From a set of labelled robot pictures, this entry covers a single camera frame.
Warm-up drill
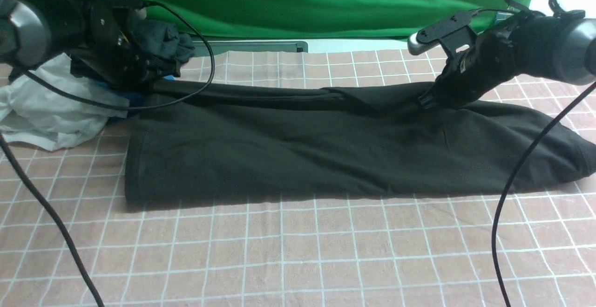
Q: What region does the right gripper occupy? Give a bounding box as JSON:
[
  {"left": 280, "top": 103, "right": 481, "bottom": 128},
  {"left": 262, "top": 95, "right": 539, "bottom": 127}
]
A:
[{"left": 417, "top": 27, "right": 516, "bottom": 110}]

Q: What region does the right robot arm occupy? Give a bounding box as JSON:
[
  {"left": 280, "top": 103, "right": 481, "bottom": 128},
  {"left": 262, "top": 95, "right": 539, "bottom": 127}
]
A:
[{"left": 408, "top": 9, "right": 595, "bottom": 110}]

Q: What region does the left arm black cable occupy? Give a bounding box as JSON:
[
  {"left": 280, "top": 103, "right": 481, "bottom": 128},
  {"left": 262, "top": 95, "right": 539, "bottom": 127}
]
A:
[{"left": 0, "top": 0, "right": 216, "bottom": 307}]

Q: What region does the white crumpled garment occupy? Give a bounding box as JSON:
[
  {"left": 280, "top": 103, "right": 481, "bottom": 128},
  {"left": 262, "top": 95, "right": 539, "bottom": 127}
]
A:
[{"left": 0, "top": 54, "right": 129, "bottom": 151}]

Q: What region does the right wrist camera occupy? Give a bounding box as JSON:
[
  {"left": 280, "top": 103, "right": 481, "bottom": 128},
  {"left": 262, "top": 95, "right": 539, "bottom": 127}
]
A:
[{"left": 407, "top": 9, "right": 478, "bottom": 58}]

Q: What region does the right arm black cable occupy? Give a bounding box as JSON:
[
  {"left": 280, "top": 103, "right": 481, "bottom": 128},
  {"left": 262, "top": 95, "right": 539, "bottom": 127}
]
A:
[{"left": 470, "top": 0, "right": 596, "bottom": 307}]

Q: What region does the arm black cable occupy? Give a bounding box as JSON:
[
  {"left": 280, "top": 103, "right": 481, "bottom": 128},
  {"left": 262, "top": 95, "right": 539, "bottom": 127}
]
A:
[
  {"left": 470, "top": 0, "right": 596, "bottom": 307},
  {"left": 0, "top": 0, "right": 216, "bottom": 307}
]

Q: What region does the blue crumpled garment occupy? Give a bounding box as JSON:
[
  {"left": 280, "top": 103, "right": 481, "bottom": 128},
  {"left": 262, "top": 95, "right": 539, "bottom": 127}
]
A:
[{"left": 95, "top": 75, "right": 175, "bottom": 123}]

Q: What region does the pink checkered table cloth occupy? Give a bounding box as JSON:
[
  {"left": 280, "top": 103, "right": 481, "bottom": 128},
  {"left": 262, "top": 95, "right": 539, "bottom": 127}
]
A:
[{"left": 0, "top": 46, "right": 595, "bottom": 307}]

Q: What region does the metal binder clip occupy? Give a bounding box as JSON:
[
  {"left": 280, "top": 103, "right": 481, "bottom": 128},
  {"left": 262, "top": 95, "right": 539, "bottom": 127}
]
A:
[{"left": 493, "top": 11, "right": 513, "bottom": 25}]

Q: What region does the gray long-sleeve top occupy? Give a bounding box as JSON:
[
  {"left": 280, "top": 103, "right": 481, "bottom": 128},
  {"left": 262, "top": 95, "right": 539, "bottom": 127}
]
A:
[{"left": 123, "top": 80, "right": 596, "bottom": 205}]

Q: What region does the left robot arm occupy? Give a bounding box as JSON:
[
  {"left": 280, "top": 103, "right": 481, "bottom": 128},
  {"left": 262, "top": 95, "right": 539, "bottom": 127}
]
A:
[{"left": 1, "top": 0, "right": 181, "bottom": 91}]

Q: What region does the dark green rail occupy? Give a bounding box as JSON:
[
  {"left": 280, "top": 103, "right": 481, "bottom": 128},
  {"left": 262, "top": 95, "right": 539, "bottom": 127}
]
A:
[{"left": 209, "top": 40, "right": 308, "bottom": 55}]

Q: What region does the dark gray crumpled garment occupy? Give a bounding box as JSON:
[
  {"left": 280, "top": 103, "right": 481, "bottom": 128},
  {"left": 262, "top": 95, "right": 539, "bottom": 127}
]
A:
[{"left": 132, "top": 19, "right": 195, "bottom": 65}]

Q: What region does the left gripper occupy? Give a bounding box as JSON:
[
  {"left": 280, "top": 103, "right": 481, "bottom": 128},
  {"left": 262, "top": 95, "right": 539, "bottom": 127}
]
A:
[{"left": 70, "top": 0, "right": 181, "bottom": 90}]

